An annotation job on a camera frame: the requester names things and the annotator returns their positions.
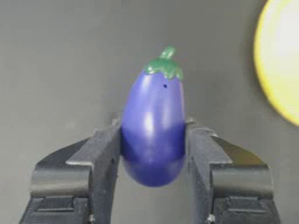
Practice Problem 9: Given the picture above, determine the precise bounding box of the purple toy eggplant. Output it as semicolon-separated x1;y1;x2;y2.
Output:
119;45;188;188

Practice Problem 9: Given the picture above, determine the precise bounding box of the yellow round plate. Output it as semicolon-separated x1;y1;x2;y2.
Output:
254;0;299;127

